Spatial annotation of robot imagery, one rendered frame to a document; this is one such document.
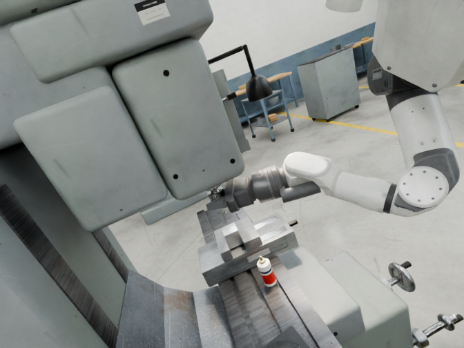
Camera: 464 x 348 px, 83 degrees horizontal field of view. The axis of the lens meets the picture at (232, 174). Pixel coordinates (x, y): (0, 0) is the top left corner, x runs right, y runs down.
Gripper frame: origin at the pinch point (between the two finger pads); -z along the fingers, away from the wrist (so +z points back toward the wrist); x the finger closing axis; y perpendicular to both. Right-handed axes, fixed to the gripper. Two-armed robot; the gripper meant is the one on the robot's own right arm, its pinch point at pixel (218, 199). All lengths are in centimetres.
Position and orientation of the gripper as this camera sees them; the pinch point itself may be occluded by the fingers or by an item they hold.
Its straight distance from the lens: 73.1
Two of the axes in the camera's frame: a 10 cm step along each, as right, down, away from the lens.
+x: -0.5, 4.0, -9.1
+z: 9.4, -3.0, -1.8
